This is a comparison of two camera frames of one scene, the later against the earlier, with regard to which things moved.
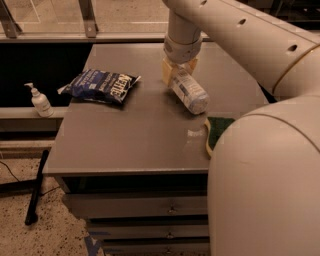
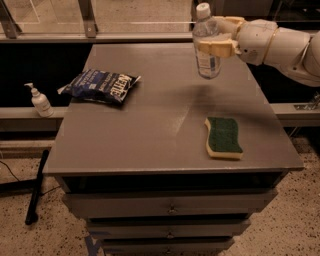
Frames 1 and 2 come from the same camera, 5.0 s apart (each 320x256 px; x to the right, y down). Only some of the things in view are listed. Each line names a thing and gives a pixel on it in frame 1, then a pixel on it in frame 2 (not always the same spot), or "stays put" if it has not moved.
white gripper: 182,51 -> 254,41
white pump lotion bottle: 40,102 stays put
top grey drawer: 137,205 stays put
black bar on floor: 31,216 stays put
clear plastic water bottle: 189,92 -> 206,27
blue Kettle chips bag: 100,86 stays put
